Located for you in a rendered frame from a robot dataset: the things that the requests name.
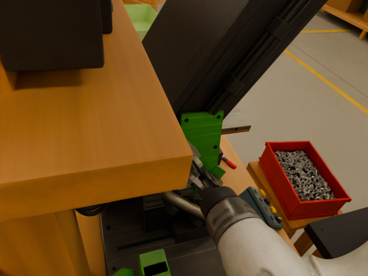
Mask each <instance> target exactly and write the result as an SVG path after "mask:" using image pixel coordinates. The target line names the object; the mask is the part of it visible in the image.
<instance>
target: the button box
mask: <svg viewBox="0 0 368 276"><path fill-rule="evenodd" d="M254 189H255V190H256V191H257V193H255V192H254ZM238 197H239V198H242V199H243V200H244V201H245V202H247V203H249V205H250V206H251V208H253V209H254V211H255V212H256V213H257V214H258V215H259V216H260V217H261V219H262V220H263V222H264V223H265V224H266V225H267V226H269V227H270V228H272V229H274V230H275V231H279V230H280V229H282V228H284V225H283V224H282V223H279V222H278V221H277V220H276V218H275V216H277V214H276V213H275V214H274V213H272V211H271V210H270V207H271V205H270V204H269V205H268V204H267V203H266V202H265V198H266V197H263V196H262V195H261V194H260V192H259V189H257V188H253V187H251V186H249V187H248V188H247V189H246V190H245V191H243V192H242V193H241V194H240V195H238ZM259 198H261V199H262V201H263V202H261V201H260V200H259ZM264 206H265V207H266V208H267V209H268V211H266V210H265V208H264ZM269 216H272V217H273V219H274V221H272V220H271V218H270V217H269Z"/></svg>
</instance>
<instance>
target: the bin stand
mask: <svg viewBox="0 0 368 276"><path fill-rule="evenodd" d="M246 169H247V171H248V172H249V174H250V176H251V177H252V179H253V181H254V182H255V184H256V186H257V187H258V189H262V190H263V191H264V192H265V193H266V196H265V197H266V198H268V199H269V200H270V201H271V203H270V205H271V206H272V207H274V208H275V209H276V214H277V215H278V216H280V217H281V218H282V224H283V225H284V228H283V229H284V231H285V232H286V234H287V236H288V237H289V239H291V238H292V237H293V235H294V234H295V232H296V231H297V230H298V229H302V228H305V226H306V225H308V223H311V222H314V221H319V220H322V219H326V218H329V217H332V216H329V217H318V218H307V219H300V220H287V218H286V216H285V214H284V212H283V210H282V208H281V206H280V204H279V202H278V200H277V198H276V196H275V194H274V191H273V189H272V187H271V185H270V183H269V181H268V179H267V177H266V175H265V173H264V171H263V169H262V167H261V164H260V162H259V161H255V162H249V163H248V165H247V167H246ZM340 214H343V212H342V211H341V210H340V209H339V211H338V215H340ZM293 245H294V247H295V249H296V250H297V252H298V253H299V255H300V256H301V257H302V256H303V255H304V254H305V253H306V252H307V251H308V250H309V249H310V248H311V247H312V245H313V242H312V241H311V239H310V237H309V236H308V234H307V233H306V232H305V231H304V232H303V233H302V234H301V236H300V237H299V238H298V239H297V240H296V241H295V243H294V244H293Z"/></svg>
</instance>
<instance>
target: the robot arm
mask: <svg viewBox="0 0 368 276"><path fill-rule="evenodd" d="M202 166H203V164H202V163H201V161H200V160H199V158H198V157H197V156H196V155H195V154H193V160H192V165H191V170H190V174H189V178H188V183H193V184H194V186H195V187H196V189H197V190H198V194H199V195H200V197H201V198H202V201H201V204H200V210H201V212H202V214H203V216H204V217H205V219H206V223H205V224H206V229H207V231H208V232H209V234H210V236H211V238H212V240H213V242H214V244H215V246H216V248H217V250H218V252H219V253H220V255H221V258H222V265H223V269H224V270H225V273H226V276H368V241H367V242H365V243H364V244H363V245H362V246H360V247H358V248H357V249H355V250H353V251H352V252H350V253H348V254H346V255H343V256H341V257H338V258H333V259H323V258H318V257H316V256H314V255H309V256H302V257H299V255H298V254H297V253H296V252H295V250H294V249H293V248H292V247H291V246H290V245H289V244H288V243H287V242H286V241H285V240H284V239H283V238H282V237H281V236H280V235H279V234H278V233H277V232H276V231H275V230H274V229H272V228H270V227H269V226H267V225H266V224H265V223H264V222H263V220H262V219H261V217H260V216H259V215H258V214H257V213H256V212H255V211H254V209H253V208H251V206H250V205H249V203H247V202H245V201H244V200H243V199H242V198H239V197H238V196H237V194H236V193H235V191H234V190H232V189H231V188H230V187H227V186H220V184H219V183H218V182H217V181H216V179H215V178H214V177H213V176H212V174H211V172H209V171H207V170H206V168H205V167H202Z"/></svg>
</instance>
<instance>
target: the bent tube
mask: <svg viewBox="0 0 368 276"><path fill-rule="evenodd" d="M188 144H189V146H190V148H191V150H192V152H193V154H195V155H196V156H197V157H198V158H200V157H201V155H200V153H199V151H198V150H197V148H196V147H194V146H193V145H192V144H191V143H190V142H189V141H188ZM161 195H162V196H163V198H164V199H165V200H166V201H168V202H169V203H171V204H173V205H175V206H177V207H178V208H180V209H182V210H184V211H186V212H188V213H190V214H192V215H194V216H196V217H198V218H200V219H202V220H204V221H206V219H205V217H204V216H203V214H202V212H201V210H200V206H198V205H196V204H194V203H192V202H190V201H189V200H187V199H185V198H183V197H182V196H180V195H178V194H176V193H174V192H173V191H167V192H161Z"/></svg>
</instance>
